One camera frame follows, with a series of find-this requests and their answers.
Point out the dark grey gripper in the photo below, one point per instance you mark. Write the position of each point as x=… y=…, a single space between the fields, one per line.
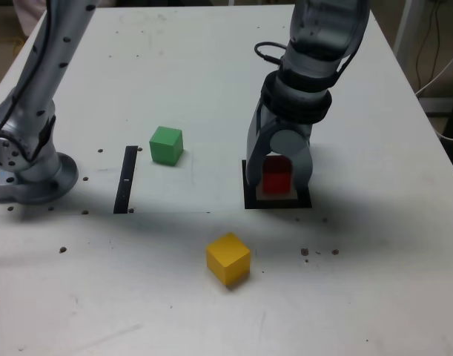
x=289 y=124

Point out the red cube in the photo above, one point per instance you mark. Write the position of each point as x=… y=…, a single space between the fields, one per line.
x=276 y=181

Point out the green cube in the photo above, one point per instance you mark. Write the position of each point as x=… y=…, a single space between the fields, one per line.
x=166 y=146

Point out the yellow cube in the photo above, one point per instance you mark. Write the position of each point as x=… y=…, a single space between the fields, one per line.
x=228 y=259

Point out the black tape square outline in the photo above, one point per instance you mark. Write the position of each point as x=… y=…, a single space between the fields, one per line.
x=278 y=204

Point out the black tape strip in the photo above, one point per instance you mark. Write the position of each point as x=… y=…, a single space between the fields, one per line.
x=125 y=178

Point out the white metal post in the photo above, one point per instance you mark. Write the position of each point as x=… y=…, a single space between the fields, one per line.
x=403 y=26

